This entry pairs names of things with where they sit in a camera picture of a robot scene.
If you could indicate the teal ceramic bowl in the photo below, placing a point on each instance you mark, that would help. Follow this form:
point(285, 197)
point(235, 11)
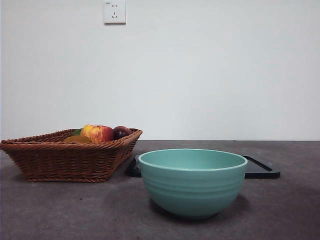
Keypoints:
point(192, 190)

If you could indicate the brown kiwi fruit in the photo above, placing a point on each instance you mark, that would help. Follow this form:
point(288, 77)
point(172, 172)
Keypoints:
point(77, 139)

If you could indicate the dark red plum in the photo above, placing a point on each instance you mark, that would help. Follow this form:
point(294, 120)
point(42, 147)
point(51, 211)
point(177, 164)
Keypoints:
point(121, 132)

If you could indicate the red yellow apple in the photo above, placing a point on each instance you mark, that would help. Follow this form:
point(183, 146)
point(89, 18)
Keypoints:
point(97, 133)

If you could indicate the green fruit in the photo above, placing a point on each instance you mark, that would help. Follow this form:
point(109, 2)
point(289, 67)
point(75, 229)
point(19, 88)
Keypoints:
point(77, 132)

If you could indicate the brown wicker basket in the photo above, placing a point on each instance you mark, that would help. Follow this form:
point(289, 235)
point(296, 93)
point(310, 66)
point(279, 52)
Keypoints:
point(62, 160)

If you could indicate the dark rectangular tray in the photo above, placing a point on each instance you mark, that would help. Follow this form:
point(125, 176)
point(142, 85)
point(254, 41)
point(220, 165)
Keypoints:
point(260, 172)

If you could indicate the white wall socket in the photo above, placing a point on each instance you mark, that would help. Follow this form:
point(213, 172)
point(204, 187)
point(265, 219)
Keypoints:
point(115, 12)

